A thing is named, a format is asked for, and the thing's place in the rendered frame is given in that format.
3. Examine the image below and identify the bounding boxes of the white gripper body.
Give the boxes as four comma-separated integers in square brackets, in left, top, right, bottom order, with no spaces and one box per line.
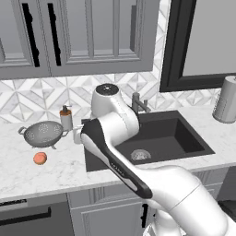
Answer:
[72,124,86,145]

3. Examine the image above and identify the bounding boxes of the grey metal colander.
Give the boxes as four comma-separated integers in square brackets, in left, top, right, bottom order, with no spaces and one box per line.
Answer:
[18,120,70,150]

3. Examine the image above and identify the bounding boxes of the orange peach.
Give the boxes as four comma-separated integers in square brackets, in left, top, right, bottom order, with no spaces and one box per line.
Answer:
[32,151,48,166]

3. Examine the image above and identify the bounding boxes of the dark grey sink faucet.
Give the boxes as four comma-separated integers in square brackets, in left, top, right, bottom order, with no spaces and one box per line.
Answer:
[131,91,152,114]

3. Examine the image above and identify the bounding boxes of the black sink basin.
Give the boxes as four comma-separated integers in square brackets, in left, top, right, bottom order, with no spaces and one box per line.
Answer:
[83,109,216,173]

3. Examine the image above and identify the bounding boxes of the soap dispenser bottle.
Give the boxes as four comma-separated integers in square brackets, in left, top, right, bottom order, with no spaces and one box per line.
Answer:
[59,104,74,132]

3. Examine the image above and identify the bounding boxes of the grey false drawer front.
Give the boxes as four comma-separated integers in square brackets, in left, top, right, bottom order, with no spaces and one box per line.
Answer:
[66,182,136,201]

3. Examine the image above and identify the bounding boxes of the grey lower cupboard door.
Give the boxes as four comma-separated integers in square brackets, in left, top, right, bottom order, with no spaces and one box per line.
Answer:
[67,196,160,236]

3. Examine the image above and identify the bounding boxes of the grey cupboard door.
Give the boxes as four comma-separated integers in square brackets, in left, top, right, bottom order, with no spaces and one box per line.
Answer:
[39,0,118,77]
[0,0,52,81]
[67,196,160,236]
[113,0,160,74]

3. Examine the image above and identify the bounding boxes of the dark grey dishwasher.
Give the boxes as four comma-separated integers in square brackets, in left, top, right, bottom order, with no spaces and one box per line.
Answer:
[0,193,76,236]

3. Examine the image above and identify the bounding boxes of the grey upper cupboard door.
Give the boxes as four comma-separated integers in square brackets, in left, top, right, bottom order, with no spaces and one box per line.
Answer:
[0,0,52,81]
[39,0,118,77]
[113,0,160,74]

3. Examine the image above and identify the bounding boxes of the black framed window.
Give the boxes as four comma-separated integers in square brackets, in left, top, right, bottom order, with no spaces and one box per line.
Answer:
[159,0,236,93]

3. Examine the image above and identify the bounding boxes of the grey lower cupboard run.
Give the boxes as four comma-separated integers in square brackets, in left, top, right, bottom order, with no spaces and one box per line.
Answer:
[192,166,230,201]

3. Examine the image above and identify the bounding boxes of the paper towel roll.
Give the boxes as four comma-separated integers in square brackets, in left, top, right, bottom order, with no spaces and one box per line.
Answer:
[211,75,236,124]

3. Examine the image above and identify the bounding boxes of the black dishwasher handle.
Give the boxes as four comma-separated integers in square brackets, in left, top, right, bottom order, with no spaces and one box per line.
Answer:
[0,206,53,227]

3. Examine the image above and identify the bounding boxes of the black lower cupboard handle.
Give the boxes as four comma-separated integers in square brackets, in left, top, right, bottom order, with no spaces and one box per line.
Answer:
[140,202,149,229]

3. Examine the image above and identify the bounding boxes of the black cupboard door handle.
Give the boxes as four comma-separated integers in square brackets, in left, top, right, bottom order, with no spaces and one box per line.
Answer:
[21,3,41,68]
[46,3,63,67]

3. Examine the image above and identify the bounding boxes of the dark grey cupboard door handle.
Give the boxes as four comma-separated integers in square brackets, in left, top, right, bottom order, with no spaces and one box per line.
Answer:
[130,4,138,52]

